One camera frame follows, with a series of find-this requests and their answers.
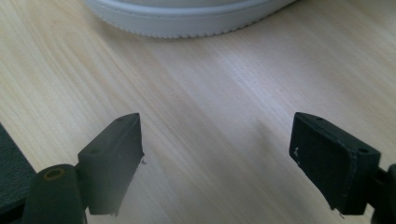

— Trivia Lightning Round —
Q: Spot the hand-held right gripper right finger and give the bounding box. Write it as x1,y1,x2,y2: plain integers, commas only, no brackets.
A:
289,111,382,217

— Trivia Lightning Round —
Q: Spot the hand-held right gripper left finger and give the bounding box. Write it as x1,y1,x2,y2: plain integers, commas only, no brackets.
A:
77,112,145,217

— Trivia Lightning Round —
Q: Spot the white sneaker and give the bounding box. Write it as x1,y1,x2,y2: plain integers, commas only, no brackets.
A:
82,0,297,39

